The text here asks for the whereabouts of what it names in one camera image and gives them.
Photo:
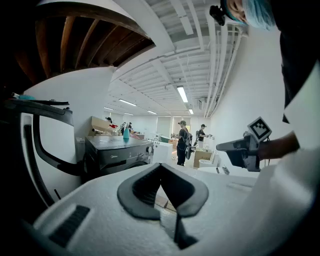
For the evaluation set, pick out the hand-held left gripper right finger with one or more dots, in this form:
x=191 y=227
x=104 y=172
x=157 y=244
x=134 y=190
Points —
x=225 y=212

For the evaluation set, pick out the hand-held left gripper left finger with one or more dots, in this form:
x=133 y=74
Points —
x=105 y=200

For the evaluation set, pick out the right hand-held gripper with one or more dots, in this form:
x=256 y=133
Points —
x=246 y=157

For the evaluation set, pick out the person's right forearm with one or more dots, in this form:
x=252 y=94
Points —
x=277 y=147

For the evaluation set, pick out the black washing machine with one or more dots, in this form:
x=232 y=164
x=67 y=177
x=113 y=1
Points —
x=117 y=152

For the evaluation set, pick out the white counter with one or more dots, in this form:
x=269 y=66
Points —
x=240 y=172

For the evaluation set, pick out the white toilet open lid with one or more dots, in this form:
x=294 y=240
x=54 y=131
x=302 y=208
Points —
x=207 y=163

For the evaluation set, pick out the long ceiling light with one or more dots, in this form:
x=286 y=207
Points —
x=182 y=93
x=127 y=102
x=191 y=111

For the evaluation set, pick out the white cabinet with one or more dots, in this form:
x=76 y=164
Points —
x=162 y=152

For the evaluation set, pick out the teal spray bottle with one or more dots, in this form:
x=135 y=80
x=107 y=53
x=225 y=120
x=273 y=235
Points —
x=126 y=132

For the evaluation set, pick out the white ceiling pipes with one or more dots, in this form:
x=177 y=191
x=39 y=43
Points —
x=220 y=75

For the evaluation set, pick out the large open cardboard box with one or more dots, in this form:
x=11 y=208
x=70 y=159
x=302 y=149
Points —
x=100 y=127

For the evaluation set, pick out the white black shell appliance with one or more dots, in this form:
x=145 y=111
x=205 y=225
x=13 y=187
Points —
x=55 y=140

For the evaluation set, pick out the person's black shirt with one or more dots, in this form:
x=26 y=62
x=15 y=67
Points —
x=297 y=50

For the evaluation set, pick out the blue hair net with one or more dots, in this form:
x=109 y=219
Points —
x=257 y=12

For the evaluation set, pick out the person's face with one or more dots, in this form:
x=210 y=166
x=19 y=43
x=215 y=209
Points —
x=236 y=10

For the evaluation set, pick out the brown wooden beam structure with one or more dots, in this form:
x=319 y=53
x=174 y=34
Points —
x=82 y=45

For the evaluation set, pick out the black head-worn camera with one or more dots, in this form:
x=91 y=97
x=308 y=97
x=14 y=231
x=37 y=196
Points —
x=218 y=14

